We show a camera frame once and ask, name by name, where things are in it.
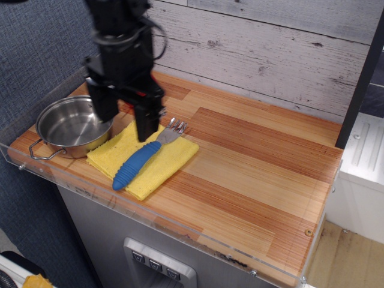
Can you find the blue handled metal fork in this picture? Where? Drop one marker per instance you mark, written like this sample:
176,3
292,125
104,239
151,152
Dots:
132,166

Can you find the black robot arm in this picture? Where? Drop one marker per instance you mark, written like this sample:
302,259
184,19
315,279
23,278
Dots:
119,17

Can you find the white ridged side cabinet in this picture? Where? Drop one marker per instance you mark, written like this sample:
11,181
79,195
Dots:
356,199

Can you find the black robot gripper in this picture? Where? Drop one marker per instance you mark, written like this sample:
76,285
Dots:
122,59

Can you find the silver toy fridge cabinet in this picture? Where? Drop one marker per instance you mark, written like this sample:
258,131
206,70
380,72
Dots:
102,230

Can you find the clear acrylic edge guard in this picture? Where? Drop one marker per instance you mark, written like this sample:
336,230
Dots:
258,211

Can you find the dark vertical post right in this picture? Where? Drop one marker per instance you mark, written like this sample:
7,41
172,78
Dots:
362,86

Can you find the grey dispenser button panel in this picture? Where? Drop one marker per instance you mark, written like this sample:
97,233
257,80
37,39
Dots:
151,268

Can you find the yellow black object corner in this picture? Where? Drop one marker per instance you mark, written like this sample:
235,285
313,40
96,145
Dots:
17,271

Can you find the stainless steel pot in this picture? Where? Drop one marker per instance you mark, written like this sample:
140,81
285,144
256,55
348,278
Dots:
71,128

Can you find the red plastic egg shell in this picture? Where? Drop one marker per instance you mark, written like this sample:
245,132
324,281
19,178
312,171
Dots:
129,105

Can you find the yellow folded towel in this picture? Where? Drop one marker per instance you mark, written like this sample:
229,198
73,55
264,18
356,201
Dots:
110,156

